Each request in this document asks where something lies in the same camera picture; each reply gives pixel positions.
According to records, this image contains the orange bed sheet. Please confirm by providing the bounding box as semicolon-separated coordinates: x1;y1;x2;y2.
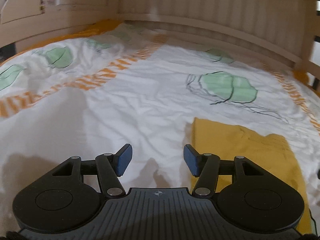
1;19;123;66

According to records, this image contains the white shelf unit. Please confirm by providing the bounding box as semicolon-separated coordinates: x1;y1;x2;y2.
1;0;119;46

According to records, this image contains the white wooden bed frame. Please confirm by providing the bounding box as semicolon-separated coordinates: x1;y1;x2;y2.
117;0;319;77

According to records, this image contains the white patterned duvet cover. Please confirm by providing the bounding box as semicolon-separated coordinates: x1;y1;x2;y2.
1;23;319;233

